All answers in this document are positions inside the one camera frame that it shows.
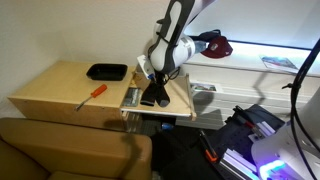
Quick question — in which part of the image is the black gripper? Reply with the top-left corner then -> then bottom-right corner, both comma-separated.
151,71 -> 169,84

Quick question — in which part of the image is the black grey sock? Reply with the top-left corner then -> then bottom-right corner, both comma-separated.
140,82 -> 170,107

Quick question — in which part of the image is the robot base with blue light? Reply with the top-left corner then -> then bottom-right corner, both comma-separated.
213,96 -> 320,180

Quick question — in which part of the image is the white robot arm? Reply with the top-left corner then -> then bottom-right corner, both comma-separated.
147,0 -> 215,83

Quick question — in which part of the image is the black plastic tupperware tray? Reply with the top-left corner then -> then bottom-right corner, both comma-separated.
86,63 -> 128,81

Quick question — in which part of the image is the wooden pull-out tray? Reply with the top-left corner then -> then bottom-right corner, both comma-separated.
121,73 -> 197,121

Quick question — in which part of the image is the small booklet on tray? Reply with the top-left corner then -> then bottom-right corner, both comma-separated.
122,87 -> 140,107

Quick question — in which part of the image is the leaflet on radiator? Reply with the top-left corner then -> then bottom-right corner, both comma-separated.
191,83 -> 222,92

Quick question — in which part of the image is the maroon baseball cap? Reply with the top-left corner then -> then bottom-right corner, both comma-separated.
202,36 -> 233,59

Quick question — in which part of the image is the white radiator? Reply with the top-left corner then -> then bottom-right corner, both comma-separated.
176,65 -> 295,130

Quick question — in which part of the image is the orange black clamp tool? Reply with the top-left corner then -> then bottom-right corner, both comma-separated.
199,129 -> 218,163

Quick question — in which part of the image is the light wooden cabinet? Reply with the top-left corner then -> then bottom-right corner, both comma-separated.
8,61 -> 136,131

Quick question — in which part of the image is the magazine on windowsill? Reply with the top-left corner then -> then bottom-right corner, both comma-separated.
260,56 -> 298,72

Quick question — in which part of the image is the tan leather sofa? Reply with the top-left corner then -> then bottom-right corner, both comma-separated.
0,118 -> 152,180

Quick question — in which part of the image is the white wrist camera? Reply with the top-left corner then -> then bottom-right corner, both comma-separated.
137,55 -> 155,80

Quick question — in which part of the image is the orange handled screwdriver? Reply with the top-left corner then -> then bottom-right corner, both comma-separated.
74,84 -> 108,111

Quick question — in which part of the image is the black cable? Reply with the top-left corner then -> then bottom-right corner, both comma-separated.
281,37 -> 320,180

